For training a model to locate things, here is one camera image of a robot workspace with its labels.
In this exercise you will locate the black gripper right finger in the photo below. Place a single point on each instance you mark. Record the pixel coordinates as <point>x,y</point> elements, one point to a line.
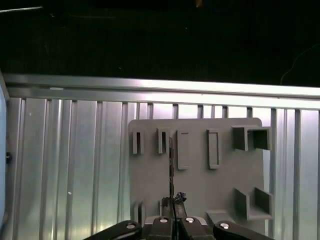
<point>192,231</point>

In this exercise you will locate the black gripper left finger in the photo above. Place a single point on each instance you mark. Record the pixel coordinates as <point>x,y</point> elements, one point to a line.
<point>165,230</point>

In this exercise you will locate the green RAM stick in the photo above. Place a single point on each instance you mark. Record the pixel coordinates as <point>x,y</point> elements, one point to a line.
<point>171,170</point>

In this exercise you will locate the grey parts rack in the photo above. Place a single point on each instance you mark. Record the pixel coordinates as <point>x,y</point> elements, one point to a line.
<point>200,180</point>

